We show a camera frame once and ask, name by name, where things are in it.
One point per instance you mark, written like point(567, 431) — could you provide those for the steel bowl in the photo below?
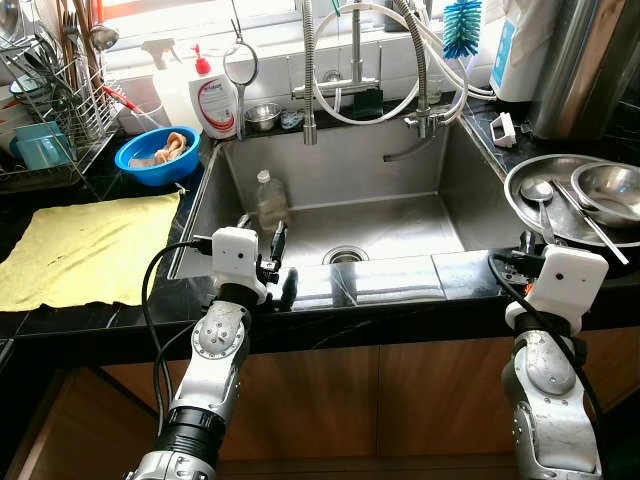
point(610, 195)

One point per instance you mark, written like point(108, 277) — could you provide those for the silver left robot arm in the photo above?
point(215, 345)

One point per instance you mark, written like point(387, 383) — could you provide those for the clear plastic bottle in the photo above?
point(272, 205)

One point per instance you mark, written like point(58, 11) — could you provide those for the steel sink drain strainer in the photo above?
point(345, 255)

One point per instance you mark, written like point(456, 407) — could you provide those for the large steel plate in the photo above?
point(545, 165)

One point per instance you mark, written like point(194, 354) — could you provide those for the small steel cup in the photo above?
point(263, 118)

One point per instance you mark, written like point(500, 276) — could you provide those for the blue plastic bowl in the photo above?
point(150, 172)

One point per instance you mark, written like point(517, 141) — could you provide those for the small white plastic holder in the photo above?
point(503, 130)

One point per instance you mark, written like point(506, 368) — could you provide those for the white soap pump bottle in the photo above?
point(215, 105)

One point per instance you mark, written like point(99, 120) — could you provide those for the stainless steel sink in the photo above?
point(400, 200)

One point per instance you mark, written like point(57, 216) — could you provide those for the white plastic tub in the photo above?
point(143, 120)

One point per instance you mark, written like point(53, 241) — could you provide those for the white spray bottle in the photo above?
point(175, 95)

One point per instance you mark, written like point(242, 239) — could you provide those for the dark green scrub sponge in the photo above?
point(367, 103)

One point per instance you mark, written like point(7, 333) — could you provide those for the yellow cloth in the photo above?
point(80, 250)

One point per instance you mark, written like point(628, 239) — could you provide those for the wooden cabinet front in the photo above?
point(400, 400)

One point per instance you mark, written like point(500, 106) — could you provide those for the steel and wood knife block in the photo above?
point(580, 70)

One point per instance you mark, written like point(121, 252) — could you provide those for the white appliance with blue label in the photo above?
point(525, 60)

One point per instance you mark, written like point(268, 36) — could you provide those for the chrome upright tap pipe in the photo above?
point(356, 50)

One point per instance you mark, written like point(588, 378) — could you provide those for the blue bottle brush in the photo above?
point(462, 35)

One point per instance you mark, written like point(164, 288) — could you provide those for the steel ladle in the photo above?
point(103, 38)

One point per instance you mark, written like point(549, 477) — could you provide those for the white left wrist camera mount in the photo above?
point(238, 258)

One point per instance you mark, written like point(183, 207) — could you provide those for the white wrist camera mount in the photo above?
point(565, 285)
point(238, 258)

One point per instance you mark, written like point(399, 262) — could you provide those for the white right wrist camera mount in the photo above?
point(565, 285)

